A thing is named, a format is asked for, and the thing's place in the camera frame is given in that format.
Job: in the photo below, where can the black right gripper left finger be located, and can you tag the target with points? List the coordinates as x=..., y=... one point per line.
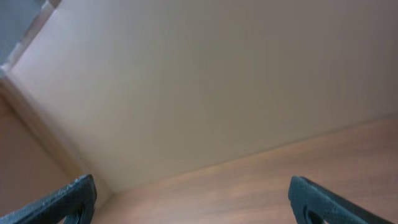
x=73, y=203

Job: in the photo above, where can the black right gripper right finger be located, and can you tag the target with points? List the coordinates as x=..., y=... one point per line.
x=313, y=204

